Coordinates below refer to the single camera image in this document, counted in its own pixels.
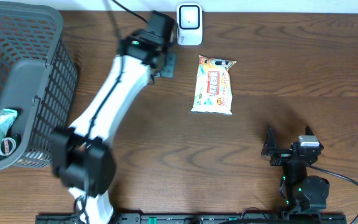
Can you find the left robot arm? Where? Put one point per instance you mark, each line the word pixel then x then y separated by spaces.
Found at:
pixel 81 153

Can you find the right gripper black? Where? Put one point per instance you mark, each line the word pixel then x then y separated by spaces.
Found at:
pixel 282 155

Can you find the yellow snack bag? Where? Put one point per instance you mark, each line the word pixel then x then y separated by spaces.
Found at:
pixel 213 92

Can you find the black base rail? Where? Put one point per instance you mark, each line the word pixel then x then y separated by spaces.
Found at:
pixel 138 218

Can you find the white barcode scanner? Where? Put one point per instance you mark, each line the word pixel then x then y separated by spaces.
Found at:
pixel 189 24

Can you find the black round-label item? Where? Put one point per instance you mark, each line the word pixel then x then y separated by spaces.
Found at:
pixel 8 145

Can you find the grey plastic mesh basket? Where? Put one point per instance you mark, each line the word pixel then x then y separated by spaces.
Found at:
pixel 37 79

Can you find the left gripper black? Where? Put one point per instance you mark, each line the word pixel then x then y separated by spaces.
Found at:
pixel 169 74

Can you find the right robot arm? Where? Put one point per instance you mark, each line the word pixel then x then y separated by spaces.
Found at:
pixel 304 193

